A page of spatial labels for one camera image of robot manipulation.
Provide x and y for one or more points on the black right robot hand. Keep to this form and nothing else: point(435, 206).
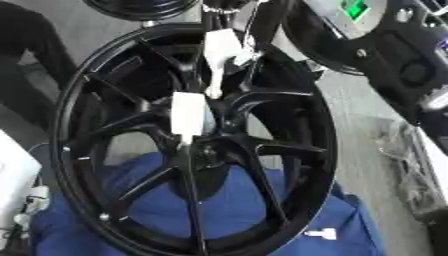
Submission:
point(272, 16)

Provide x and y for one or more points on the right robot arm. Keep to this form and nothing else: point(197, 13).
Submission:
point(402, 60)

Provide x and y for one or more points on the white pin with long stem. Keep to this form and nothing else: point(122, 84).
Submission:
point(222, 46)

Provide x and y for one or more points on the black spoked wheel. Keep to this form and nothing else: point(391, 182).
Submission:
point(274, 113)

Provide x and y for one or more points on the white pin with broad head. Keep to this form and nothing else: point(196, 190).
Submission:
point(188, 115)

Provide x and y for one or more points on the small white pin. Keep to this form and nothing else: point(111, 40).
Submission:
point(322, 233)

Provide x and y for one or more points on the black round tyre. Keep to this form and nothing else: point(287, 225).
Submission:
point(140, 7)

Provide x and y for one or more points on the clear plastic bag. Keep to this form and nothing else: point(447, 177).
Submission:
point(412, 166)

